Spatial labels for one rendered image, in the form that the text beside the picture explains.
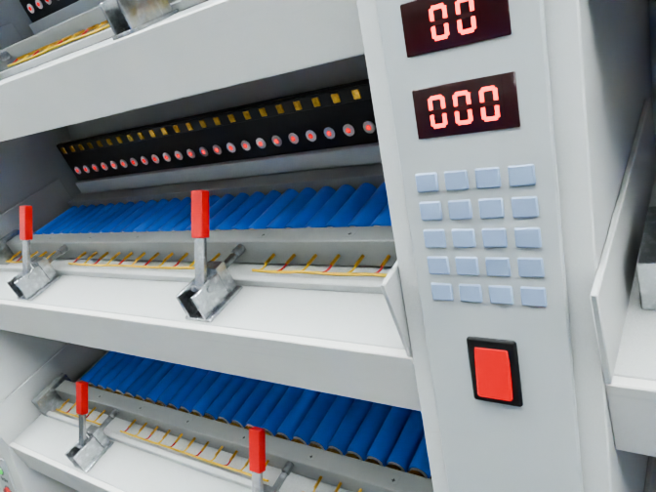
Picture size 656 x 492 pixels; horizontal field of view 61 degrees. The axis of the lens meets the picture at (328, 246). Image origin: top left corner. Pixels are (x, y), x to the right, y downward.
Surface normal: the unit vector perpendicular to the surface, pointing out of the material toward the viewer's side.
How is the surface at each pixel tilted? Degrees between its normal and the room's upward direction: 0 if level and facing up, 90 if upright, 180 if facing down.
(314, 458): 18
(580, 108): 90
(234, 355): 108
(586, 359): 90
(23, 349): 90
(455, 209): 90
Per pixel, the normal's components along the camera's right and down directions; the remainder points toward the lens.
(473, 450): -0.57, 0.30
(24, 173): 0.81, 0.00
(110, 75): -0.48, 0.58
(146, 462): -0.35, -0.81
